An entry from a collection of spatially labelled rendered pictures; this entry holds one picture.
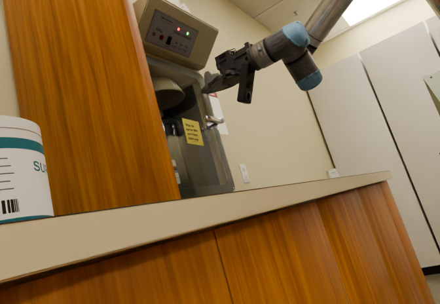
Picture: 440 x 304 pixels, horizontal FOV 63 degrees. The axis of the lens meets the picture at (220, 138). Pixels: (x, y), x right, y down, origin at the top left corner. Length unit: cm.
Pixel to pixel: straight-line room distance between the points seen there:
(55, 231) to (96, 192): 60
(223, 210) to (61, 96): 67
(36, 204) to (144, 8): 64
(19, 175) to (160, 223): 18
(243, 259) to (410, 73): 342
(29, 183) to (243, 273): 31
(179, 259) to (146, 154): 38
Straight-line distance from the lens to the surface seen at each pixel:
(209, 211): 47
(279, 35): 102
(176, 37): 109
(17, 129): 49
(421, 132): 377
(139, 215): 38
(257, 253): 61
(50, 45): 113
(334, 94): 395
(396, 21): 449
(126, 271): 40
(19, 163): 48
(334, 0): 114
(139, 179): 81
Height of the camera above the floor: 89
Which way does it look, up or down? 14 degrees up
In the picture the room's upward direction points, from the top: 16 degrees counter-clockwise
